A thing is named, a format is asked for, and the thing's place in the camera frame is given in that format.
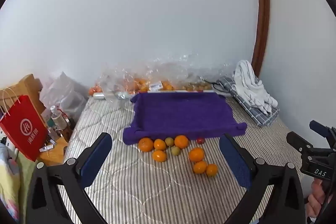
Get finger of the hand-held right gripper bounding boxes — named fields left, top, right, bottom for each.
left=309, top=120, right=336, bottom=139
left=286, top=131, right=314, bottom=153

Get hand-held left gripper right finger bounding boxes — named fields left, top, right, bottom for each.
left=219, top=133, right=307, bottom=224

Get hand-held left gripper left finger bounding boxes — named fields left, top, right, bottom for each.
left=25, top=132, right=112, bottom=224

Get purple towel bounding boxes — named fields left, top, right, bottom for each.
left=123, top=92, right=248, bottom=146

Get person's right hand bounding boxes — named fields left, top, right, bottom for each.
left=306, top=179, right=330, bottom=220

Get dark brown bottle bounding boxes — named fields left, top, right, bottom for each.
left=61, top=119, right=74, bottom=142

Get grey plaid cloth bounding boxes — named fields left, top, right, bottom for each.
left=217, top=76, right=280, bottom=127

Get wooden nightstand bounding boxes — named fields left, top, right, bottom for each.
left=37, top=135, right=69, bottom=165

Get striped quilted mattress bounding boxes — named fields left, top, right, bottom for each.
left=56, top=94, right=306, bottom=224

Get small white tubes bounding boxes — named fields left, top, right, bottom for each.
left=39, top=139, right=58, bottom=153

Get clear bottle white cap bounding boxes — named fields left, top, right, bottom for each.
left=50, top=105, right=66, bottom=130

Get white striped towel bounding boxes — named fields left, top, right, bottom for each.
left=234, top=60, right=279, bottom=116

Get grey plastic bag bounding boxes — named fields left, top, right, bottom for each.
left=39, top=71, right=88, bottom=122

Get red paper bag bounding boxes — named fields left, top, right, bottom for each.
left=0, top=88, right=49, bottom=162

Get tray of brown longans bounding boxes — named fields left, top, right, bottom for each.
left=181, top=81, right=213, bottom=91

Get pile of bagged oranges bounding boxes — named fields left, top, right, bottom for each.
left=123, top=78, right=175, bottom=92

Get yellow green cloth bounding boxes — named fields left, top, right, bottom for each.
left=0, top=153, right=36, bottom=223

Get clear plastic bag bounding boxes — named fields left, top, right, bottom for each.
left=98, top=52, right=237, bottom=102

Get black cable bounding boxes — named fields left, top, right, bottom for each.
left=201, top=77, right=231, bottom=94

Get brown wooden door frame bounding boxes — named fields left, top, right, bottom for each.
left=251, top=0, right=271, bottom=77

